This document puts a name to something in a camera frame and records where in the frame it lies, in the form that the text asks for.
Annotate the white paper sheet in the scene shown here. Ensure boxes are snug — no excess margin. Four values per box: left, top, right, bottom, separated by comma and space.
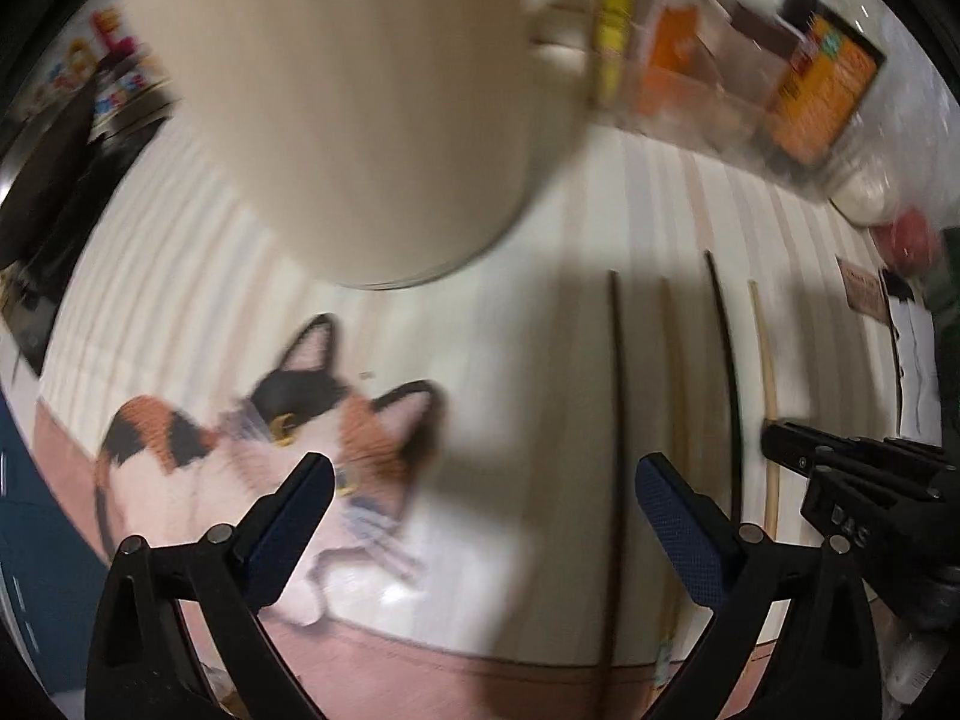
887, 298, 942, 447

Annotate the black cap sauce bottle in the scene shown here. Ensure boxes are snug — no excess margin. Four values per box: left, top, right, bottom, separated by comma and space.
758, 0, 887, 176

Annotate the orange white salt bag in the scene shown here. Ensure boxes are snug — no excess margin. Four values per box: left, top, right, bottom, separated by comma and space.
636, 0, 721, 117

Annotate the blue cabinet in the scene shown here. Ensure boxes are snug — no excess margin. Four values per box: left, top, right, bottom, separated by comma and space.
2, 408, 107, 694

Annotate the light wooden chopstick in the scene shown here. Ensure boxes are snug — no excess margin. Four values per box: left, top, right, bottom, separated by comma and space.
747, 280, 781, 538

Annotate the colourful wall sticker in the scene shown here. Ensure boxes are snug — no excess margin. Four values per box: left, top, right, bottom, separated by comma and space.
20, 4, 169, 124

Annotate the striped cat table mat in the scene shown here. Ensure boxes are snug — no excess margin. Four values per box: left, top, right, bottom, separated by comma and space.
31, 119, 896, 718

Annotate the cream ribbed utensil holder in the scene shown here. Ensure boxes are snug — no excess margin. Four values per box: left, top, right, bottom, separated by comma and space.
122, 0, 591, 291

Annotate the black chopstick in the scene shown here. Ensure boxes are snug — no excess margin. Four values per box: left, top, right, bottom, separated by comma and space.
704, 250, 743, 525
594, 270, 628, 718

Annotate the red item in plastic bag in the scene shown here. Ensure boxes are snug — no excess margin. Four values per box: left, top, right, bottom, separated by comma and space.
871, 206, 940, 278

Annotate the copper green life plaque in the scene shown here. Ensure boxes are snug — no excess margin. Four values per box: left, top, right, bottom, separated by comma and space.
836, 257, 890, 325

